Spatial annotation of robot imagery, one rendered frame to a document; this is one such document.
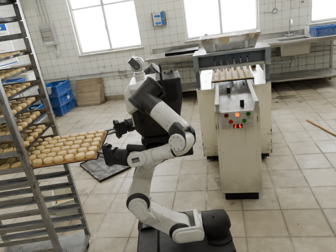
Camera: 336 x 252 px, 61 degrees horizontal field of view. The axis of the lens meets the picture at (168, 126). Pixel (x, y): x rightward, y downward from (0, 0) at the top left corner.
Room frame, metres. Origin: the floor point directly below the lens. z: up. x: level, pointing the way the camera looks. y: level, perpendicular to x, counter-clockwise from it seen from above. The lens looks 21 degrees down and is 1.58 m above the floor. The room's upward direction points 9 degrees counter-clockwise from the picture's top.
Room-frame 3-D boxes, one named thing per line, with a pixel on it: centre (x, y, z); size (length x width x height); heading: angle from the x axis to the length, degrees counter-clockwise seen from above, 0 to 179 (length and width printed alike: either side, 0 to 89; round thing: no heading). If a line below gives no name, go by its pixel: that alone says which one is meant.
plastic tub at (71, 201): (2.35, 1.07, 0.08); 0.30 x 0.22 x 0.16; 18
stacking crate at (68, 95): (5.91, 2.19, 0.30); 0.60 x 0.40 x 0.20; 168
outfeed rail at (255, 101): (2.95, -0.89, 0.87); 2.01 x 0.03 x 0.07; 167
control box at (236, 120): (2.02, -0.53, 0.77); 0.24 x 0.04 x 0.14; 77
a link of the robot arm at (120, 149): (1.32, 0.28, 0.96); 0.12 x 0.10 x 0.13; 59
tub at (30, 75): (5.17, 2.43, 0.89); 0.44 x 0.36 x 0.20; 87
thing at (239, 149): (2.38, -0.61, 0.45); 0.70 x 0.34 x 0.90; 167
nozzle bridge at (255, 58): (2.87, -0.72, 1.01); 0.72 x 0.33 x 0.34; 77
